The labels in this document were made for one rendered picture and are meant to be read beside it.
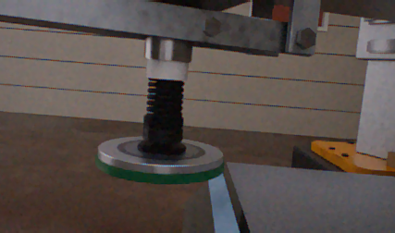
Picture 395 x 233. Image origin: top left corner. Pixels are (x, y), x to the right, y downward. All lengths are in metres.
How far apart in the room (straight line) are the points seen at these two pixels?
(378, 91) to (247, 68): 5.20
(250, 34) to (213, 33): 0.07
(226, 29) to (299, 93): 6.29
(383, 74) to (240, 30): 1.03
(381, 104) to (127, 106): 5.61
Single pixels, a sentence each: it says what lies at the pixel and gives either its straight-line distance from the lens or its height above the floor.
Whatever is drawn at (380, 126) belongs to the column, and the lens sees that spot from 1.56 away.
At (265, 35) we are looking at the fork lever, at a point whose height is 1.13.
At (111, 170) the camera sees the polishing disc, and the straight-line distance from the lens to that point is 0.57.
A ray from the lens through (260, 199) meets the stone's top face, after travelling 0.61.
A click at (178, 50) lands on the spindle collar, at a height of 1.09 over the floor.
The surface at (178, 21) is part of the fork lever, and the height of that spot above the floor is 1.13.
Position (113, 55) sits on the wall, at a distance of 6.78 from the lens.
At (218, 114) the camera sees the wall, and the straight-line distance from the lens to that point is 6.66.
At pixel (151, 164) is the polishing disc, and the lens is 0.54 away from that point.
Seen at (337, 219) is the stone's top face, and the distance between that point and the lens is 0.58.
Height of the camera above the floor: 1.07
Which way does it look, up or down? 8 degrees down
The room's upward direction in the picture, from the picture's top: 5 degrees clockwise
